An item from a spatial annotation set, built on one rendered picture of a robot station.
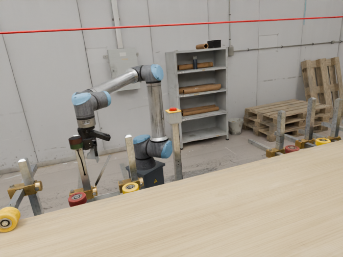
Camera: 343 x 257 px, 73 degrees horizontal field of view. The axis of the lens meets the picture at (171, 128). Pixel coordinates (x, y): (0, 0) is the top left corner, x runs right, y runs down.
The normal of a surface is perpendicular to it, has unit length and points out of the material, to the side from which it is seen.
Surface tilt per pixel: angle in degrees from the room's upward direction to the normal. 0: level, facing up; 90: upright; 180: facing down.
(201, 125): 90
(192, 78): 90
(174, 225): 0
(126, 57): 90
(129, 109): 90
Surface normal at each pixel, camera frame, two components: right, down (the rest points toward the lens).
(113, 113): 0.31, 0.26
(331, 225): -0.08, -0.95
